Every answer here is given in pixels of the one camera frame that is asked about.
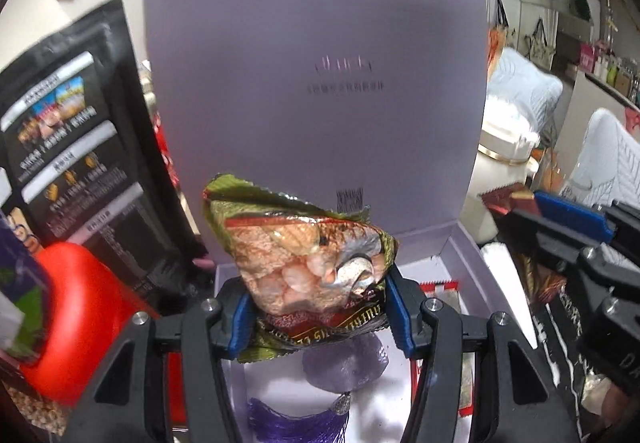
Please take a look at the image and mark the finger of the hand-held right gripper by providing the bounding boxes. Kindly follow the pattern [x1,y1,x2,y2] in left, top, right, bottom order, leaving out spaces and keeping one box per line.
[534,190,640,254]
[500,208,640,324]

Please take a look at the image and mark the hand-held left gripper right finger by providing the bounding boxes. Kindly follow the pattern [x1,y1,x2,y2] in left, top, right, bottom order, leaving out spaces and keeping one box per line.
[384,265,583,443]

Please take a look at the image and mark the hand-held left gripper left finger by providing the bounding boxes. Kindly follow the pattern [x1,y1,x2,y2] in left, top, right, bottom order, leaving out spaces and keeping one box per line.
[62,275,258,443]

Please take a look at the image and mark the red white packet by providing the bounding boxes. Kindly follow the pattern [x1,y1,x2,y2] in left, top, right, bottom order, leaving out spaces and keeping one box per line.
[417,279,476,419]

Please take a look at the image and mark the small dark red packet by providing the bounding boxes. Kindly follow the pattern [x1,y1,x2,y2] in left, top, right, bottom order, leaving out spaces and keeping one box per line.
[477,182,568,311]

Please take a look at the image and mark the purple sachet with tassel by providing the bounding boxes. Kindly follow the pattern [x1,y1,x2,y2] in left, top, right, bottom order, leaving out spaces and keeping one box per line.
[246,334,391,443]

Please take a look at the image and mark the green snack packet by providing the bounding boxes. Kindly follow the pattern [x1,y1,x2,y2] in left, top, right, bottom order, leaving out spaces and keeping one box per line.
[202,173,398,364]

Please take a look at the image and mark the purple gift box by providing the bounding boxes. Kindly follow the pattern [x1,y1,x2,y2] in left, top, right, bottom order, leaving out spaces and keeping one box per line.
[92,0,506,443]

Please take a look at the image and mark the person's right hand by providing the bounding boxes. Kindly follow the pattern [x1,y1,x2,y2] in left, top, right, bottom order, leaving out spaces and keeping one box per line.
[602,380,640,429]

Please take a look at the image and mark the long white packet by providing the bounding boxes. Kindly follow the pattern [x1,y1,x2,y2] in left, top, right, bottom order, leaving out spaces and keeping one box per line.
[480,243,538,349]

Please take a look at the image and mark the chair with leaf pattern cover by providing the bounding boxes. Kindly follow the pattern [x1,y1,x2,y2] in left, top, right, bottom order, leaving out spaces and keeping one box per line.
[487,48,563,138]
[565,108,640,208]

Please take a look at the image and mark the white jar with cream lid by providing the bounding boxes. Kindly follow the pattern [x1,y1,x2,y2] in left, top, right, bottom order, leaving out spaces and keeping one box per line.
[460,93,541,244]

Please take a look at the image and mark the low white cabinet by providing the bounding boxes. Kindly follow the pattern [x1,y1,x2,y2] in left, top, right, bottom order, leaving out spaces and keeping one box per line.
[555,68,640,144]

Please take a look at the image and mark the row of bottles and jars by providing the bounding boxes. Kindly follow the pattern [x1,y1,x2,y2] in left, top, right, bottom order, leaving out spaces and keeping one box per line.
[580,0,640,100]

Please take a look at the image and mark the red container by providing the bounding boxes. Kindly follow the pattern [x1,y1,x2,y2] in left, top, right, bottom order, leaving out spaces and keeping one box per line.
[22,243,186,424]

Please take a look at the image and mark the hanging tote bag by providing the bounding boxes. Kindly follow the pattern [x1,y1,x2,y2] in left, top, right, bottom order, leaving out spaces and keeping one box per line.
[525,18,557,70]
[492,0,512,44]

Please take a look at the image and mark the red snack bag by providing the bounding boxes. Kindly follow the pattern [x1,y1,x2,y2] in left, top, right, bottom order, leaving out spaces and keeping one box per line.
[152,113,183,194]

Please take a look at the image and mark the tall white cabinet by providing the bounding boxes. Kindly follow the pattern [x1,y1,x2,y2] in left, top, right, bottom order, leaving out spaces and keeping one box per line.
[487,0,601,71]

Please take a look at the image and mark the clear bag of nuts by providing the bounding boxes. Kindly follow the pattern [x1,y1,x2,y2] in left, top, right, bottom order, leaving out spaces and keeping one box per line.
[0,383,71,439]

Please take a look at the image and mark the black snack bag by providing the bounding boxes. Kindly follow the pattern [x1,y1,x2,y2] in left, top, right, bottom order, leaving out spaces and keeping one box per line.
[0,0,208,296]

